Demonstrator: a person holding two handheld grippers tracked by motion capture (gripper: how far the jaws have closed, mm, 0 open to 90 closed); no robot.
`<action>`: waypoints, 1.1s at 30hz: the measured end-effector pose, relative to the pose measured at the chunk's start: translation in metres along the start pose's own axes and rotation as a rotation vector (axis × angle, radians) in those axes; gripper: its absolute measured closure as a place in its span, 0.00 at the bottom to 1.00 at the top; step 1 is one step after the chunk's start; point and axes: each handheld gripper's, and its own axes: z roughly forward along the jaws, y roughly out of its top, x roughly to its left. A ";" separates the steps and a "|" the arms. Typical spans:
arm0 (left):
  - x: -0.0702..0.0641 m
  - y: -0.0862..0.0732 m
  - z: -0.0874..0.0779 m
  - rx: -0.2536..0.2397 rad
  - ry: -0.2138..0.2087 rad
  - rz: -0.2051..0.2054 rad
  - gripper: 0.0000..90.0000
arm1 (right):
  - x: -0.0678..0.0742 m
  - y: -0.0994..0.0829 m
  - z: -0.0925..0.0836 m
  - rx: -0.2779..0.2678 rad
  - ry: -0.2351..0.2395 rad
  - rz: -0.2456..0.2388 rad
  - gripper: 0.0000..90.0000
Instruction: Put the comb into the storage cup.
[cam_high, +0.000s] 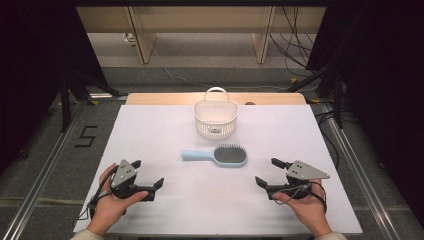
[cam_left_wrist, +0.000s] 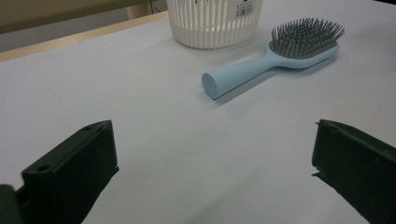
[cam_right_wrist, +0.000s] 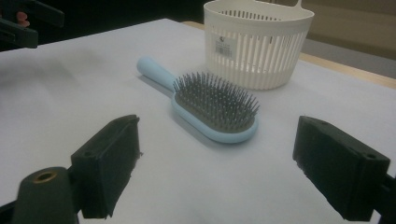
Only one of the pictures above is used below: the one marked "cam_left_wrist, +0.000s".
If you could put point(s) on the light wooden board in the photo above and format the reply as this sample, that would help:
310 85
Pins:
138 11

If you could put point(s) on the white slotted plastic basket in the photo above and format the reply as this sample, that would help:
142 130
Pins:
211 28

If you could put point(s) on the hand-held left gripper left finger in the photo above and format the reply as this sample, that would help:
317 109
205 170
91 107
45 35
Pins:
71 168

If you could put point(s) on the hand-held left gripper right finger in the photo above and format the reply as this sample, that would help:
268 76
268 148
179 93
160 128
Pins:
358 168

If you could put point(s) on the beige cabinet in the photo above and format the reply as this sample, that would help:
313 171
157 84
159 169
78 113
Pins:
62 12

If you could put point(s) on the light blue hairbrush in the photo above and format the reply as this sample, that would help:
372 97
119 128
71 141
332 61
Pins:
239 74

